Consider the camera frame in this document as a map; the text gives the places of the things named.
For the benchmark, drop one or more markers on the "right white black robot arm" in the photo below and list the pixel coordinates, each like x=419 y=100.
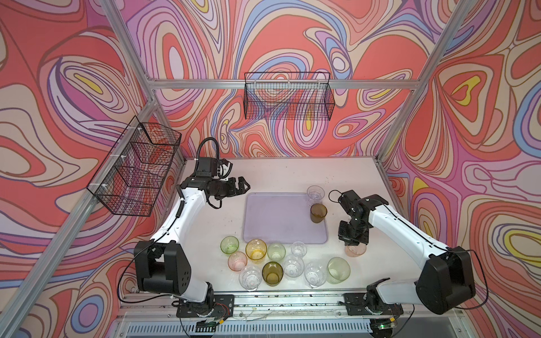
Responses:
x=446 y=279

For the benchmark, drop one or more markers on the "olive dark glass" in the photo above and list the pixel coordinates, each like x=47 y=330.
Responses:
x=272 y=273

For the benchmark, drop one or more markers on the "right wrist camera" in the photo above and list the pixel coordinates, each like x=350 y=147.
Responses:
x=349 y=201

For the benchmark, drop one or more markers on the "pale green small glass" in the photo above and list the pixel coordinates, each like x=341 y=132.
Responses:
x=276 y=252

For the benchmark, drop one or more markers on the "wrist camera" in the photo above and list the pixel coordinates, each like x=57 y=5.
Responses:
x=349 y=201
x=212 y=167

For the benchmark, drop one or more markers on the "large pale green glass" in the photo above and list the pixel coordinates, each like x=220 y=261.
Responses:
x=339 y=270

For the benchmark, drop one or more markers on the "yellow glass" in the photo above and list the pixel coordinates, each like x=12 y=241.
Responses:
x=256 y=250

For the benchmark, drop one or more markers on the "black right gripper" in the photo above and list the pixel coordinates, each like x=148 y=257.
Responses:
x=348 y=240

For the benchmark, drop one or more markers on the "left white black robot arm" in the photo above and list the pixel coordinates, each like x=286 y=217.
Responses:
x=161 y=265

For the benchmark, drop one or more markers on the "black wire basket back wall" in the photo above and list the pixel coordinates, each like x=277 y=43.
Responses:
x=290 y=96

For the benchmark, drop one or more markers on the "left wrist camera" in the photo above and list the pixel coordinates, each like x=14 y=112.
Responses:
x=212 y=167

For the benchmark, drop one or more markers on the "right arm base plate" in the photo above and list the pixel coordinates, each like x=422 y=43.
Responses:
x=363 y=304

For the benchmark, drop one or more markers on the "pink glass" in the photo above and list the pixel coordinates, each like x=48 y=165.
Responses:
x=237 y=261
x=355 y=251

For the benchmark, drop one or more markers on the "lavender rectangular plastic tray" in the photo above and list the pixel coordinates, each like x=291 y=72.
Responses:
x=281 y=218

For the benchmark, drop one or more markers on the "black wire basket left wall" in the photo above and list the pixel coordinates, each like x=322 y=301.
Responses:
x=135 y=169

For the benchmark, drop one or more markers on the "aluminium front rail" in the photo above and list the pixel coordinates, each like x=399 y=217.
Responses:
x=306 y=304

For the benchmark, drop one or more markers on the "small clear glass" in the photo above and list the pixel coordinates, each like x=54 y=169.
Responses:
x=298 y=249

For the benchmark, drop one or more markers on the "bright green glass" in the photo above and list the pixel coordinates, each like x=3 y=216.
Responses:
x=229 y=245

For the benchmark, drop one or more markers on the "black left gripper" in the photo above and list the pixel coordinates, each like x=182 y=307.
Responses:
x=241 y=190

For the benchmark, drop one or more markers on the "black wire basket wall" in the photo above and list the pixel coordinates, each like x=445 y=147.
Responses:
x=135 y=169
x=290 y=96

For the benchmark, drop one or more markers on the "amber brown glass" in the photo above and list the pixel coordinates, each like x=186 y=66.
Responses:
x=318 y=212

